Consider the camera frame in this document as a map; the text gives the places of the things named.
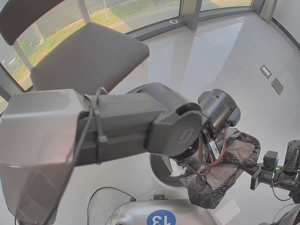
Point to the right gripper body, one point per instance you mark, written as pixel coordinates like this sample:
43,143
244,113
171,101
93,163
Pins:
257,179

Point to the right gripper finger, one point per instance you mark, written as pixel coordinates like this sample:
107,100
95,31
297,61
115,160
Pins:
250,168

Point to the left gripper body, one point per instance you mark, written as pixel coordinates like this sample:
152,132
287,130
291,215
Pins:
189,162

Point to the black plastic bag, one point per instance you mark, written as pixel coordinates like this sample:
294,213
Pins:
225,177

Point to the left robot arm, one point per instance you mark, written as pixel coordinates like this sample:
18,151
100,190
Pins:
117,116

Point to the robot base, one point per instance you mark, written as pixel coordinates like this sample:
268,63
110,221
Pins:
152,210

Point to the white trash bin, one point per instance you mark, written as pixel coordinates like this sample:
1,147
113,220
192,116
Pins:
155,170

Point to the white curtain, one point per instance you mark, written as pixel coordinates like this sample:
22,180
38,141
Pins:
269,1

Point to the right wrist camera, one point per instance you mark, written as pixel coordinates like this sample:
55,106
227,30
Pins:
270,160

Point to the grey chair with white frame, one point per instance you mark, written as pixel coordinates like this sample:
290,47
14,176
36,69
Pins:
89,60

